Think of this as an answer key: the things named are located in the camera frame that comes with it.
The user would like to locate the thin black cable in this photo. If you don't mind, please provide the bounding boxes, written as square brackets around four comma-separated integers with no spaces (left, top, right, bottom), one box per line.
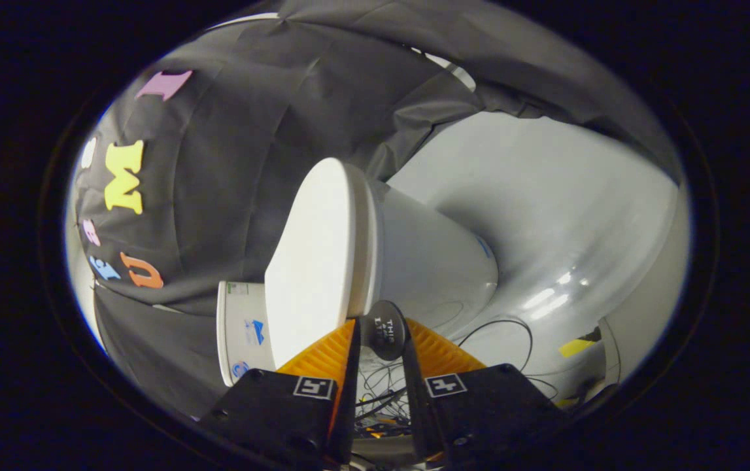
[354,319,560,440]

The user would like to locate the white toilet body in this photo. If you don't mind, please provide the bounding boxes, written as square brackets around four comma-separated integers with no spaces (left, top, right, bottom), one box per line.
[216,180,500,388]

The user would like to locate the yellow tape piece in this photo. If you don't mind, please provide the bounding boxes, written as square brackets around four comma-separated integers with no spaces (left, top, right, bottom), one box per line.
[558,338,595,358]

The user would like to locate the black backdrop cloth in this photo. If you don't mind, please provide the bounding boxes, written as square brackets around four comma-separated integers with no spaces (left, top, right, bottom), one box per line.
[74,0,683,419]

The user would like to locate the white toilet lid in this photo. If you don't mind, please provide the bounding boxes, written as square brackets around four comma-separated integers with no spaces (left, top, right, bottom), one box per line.
[264,157,386,368]

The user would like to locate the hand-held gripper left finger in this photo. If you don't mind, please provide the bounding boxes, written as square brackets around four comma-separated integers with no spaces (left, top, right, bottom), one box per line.
[201,319,362,469]

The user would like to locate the black round lid handle tab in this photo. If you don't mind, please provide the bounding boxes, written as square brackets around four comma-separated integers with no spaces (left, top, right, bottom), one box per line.
[360,300,408,362]

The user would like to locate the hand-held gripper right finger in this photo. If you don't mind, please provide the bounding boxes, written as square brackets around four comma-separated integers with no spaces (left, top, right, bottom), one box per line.
[402,319,573,466]

